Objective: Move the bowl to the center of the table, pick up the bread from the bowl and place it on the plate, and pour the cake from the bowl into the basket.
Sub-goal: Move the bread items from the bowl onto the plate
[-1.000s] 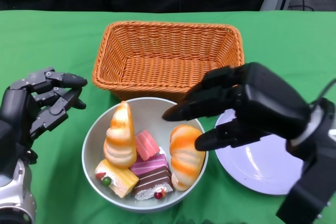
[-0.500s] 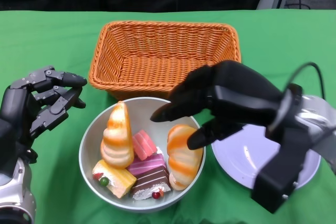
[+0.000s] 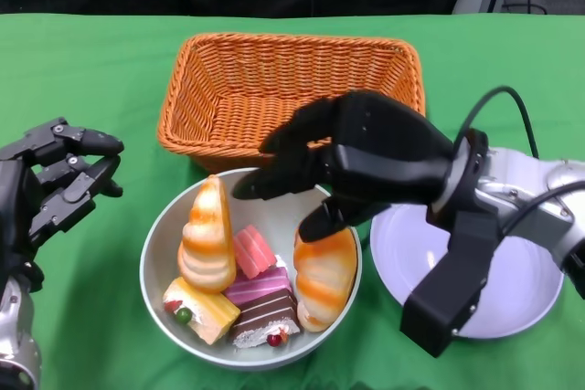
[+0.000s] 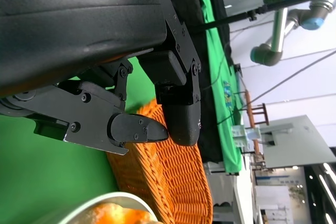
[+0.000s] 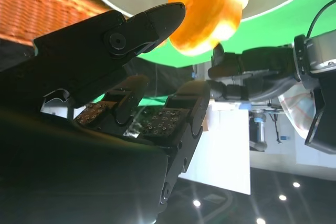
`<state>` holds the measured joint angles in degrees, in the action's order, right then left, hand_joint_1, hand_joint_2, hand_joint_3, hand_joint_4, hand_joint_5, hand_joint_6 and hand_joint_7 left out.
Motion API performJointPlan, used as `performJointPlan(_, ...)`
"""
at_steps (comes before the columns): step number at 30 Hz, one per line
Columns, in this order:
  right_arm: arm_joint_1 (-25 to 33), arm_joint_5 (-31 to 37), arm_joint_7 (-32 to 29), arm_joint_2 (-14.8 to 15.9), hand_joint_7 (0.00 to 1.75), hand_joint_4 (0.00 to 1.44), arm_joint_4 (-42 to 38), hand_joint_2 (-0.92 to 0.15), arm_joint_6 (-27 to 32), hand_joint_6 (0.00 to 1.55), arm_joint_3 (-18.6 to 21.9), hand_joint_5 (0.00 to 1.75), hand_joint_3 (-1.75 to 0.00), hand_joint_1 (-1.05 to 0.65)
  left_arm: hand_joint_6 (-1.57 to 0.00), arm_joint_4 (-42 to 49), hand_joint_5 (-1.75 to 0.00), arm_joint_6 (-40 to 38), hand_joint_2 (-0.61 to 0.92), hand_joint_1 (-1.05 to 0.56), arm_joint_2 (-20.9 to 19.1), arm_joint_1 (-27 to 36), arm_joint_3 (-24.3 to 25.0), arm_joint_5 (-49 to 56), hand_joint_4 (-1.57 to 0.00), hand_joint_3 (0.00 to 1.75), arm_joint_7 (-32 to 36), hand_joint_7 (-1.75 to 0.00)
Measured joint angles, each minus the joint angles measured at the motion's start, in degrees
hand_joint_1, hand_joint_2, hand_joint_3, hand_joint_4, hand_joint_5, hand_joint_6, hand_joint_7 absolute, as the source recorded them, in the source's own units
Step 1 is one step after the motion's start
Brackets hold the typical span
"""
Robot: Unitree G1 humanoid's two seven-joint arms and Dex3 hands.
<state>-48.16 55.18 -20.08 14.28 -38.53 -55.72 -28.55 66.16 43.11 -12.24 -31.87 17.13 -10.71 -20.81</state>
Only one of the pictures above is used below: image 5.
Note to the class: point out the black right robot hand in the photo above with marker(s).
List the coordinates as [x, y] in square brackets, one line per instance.
[65, 155]

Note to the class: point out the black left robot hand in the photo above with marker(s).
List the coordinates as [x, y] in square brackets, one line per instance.
[257, 77]

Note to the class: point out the long ridged orange bread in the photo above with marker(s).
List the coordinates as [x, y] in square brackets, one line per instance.
[207, 19]

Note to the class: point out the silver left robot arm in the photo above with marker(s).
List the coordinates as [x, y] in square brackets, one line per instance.
[320, 53]

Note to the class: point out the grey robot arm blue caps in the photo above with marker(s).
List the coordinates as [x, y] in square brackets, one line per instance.
[258, 129]

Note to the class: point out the orange wicker basket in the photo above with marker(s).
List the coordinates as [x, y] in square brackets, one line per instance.
[39, 6]

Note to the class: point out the white partition panel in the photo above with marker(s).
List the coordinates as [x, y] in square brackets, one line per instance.
[225, 142]

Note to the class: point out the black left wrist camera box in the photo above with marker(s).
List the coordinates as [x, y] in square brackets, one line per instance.
[323, 124]

